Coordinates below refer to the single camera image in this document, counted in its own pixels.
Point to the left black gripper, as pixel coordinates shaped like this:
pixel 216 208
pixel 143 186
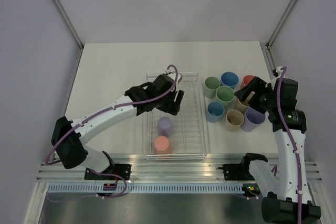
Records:
pixel 174 107

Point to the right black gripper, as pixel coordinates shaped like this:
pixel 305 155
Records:
pixel 258 85

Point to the pink cup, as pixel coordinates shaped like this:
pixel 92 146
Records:
pixel 162 146
pixel 246 80

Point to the beige cup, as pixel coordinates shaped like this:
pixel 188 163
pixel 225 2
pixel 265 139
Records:
pixel 241 106
pixel 234 119

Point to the small purple cup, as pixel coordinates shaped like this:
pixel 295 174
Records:
pixel 165 127

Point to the green cup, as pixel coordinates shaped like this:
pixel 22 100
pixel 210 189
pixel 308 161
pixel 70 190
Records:
pixel 211 84
pixel 224 95

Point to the large purple cup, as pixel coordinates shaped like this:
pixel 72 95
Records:
pixel 252 120

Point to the light blue cup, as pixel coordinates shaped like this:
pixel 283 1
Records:
pixel 214 112

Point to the pink cup front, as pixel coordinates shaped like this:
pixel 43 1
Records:
pixel 162 146

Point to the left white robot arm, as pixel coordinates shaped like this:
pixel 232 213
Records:
pixel 70 137

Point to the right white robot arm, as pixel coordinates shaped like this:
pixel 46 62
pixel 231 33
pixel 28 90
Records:
pixel 285 199

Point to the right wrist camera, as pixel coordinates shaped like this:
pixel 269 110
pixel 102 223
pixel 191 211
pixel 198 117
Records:
pixel 276 72

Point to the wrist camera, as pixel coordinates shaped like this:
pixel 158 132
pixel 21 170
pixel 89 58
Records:
pixel 276 72
pixel 171 73

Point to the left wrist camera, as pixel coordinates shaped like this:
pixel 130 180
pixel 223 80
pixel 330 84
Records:
pixel 171 73

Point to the clear wire dish rack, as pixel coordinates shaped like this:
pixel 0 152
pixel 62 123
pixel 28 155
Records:
pixel 189 138

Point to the right aluminium frame post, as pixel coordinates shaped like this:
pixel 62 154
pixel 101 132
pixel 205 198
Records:
pixel 283 18

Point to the aluminium frame post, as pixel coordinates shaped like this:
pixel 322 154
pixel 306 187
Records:
pixel 68 23
pixel 283 18

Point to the aluminium front rail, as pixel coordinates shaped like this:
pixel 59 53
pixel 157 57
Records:
pixel 150 171

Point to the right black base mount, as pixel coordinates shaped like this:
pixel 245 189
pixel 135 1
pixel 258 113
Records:
pixel 235 172

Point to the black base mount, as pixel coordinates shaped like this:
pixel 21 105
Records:
pixel 235 172
pixel 122 170

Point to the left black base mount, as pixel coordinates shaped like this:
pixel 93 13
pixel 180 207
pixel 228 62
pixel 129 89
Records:
pixel 122 170

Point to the white slotted cable duct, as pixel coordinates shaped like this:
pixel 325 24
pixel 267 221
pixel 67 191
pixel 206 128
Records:
pixel 160 188

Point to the left aluminium frame post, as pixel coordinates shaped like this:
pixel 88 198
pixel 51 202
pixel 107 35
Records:
pixel 68 23

